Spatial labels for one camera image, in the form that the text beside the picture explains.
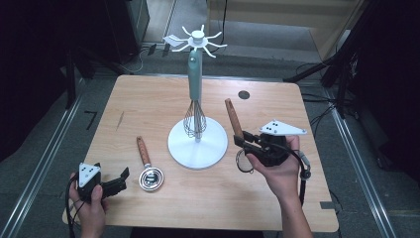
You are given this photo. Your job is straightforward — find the person's left hand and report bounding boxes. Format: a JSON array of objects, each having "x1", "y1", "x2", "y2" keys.
[{"x1": 68, "y1": 182, "x2": 110, "y2": 238}]

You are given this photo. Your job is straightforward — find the wooden handled steel ladle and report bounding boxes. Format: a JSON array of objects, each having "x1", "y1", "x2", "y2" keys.
[{"x1": 136, "y1": 135, "x2": 165, "y2": 192}]

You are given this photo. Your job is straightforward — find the person's right hand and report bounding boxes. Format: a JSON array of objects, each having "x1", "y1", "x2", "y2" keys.
[{"x1": 246, "y1": 134, "x2": 301, "y2": 201}]

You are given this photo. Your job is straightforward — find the wooden handled mesh strainer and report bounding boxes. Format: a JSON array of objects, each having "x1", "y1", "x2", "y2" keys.
[{"x1": 225, "y1": 97, "x2": 256, "y2": 175}]

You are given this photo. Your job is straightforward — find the dark cabinet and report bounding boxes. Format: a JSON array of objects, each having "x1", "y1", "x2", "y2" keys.
[{"x1": 105, "y1": 0, "x2": 151, "y2": 63}]

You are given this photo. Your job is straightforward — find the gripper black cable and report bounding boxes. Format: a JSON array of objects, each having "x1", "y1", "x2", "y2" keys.
[
  {"x1": 280, "y1": 142, "x2": 312, "y2": 206},
  {"x1": 64, "y1": 173, "x2": 83, "y2": 238}
]

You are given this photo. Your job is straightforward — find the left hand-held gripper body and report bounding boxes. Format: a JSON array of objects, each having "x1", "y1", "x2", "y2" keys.
[{"x1": 77, "y1": 164, "x2": 128, "y2": 201}]

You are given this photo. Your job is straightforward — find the black hanging cable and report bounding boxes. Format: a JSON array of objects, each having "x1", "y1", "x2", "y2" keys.
[{"x1": 220, "y1": 0, "x2": 229, "y2": 54}]

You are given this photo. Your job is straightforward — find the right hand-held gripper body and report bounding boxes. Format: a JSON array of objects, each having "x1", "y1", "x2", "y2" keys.
[{"x1": 254, "y1": 119, "x2": 308, "y2": 167}]

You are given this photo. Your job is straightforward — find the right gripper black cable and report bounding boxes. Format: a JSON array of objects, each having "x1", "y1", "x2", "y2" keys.
[{"x1": 280, "y1": 142, "x2": 312, "y2": 206}]

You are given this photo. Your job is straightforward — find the teal handled wire whisk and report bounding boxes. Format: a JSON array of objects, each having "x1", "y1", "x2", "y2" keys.
[{"x1": 182, "y1": 49, "x2": 208, "y2": 139}]

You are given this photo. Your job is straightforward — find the black upright post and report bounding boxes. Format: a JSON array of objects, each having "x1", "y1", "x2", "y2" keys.
[{"x1": 63, "y1": 49, "x2": 78, "y2": 110}]

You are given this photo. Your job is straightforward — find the metal floor rail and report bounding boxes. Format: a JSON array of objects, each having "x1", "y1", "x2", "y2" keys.
[
  {"x1": 0, "y1": 95, "x2": 84, "y2": 238},
  {"x1": 330, "y1": 107, "x2": 399, "y2": 238}
]

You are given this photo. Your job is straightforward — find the white utensil hook stand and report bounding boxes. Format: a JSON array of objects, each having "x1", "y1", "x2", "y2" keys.
[{"x1": 167, "y1": 24, "x2": 229, "y2": 171}]

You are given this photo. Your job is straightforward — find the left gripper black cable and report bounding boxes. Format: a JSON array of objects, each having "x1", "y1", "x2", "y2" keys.
[{"x1": 64, "y1": 173, "x2": 83, "y2": 238}]

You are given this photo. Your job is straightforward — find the pale wooden furniture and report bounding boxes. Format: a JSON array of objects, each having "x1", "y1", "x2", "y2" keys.
[{"x1": 207, "y1": 0, "x2": 366, "y2": 61}]

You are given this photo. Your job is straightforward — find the black floor cables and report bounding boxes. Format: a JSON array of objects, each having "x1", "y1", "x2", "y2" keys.
[{"x1": 301, "y1": 92, "x2": 340, "y2": 137}]

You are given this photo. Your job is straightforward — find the black metal stand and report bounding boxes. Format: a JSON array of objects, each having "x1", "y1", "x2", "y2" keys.
[{"x1": 282, "y1": 33, "x2": 356, "y2": 119}]

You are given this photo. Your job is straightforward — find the white paper tag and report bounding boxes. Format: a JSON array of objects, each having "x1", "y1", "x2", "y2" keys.
[{"x1": 162, "y1": 35, "x2": 182, "y2": 48}]

